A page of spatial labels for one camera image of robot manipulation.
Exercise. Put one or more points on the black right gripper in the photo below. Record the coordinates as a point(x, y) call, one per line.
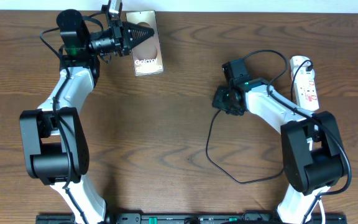
point(217, 102)

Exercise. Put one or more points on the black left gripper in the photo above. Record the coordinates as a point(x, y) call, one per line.
point(118, 30)

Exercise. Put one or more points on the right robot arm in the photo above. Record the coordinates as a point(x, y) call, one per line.
point(314, 160)

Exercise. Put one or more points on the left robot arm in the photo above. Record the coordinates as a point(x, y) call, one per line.
point(54, 144)

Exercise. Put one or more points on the white charger plug adapter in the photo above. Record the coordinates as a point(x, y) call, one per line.
point(300, 73)

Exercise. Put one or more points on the white power strip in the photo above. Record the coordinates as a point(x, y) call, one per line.
point(303, 93)

